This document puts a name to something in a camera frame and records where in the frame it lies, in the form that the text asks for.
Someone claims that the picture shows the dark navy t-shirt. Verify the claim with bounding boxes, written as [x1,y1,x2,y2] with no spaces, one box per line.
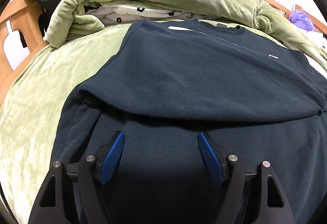
[51,20,326,223]

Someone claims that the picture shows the green plush bed sheet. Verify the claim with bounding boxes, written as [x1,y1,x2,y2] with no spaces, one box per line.
[1,24,132,223]

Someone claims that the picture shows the purple plush toy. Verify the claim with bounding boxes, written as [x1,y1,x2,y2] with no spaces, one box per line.
[289,9,315,31]

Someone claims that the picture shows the green quilt with floral lining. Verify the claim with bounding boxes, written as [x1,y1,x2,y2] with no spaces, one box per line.
[46,0,326,67]

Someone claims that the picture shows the wooden bed frame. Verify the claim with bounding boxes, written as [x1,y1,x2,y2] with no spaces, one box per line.
[0,0,327,110]

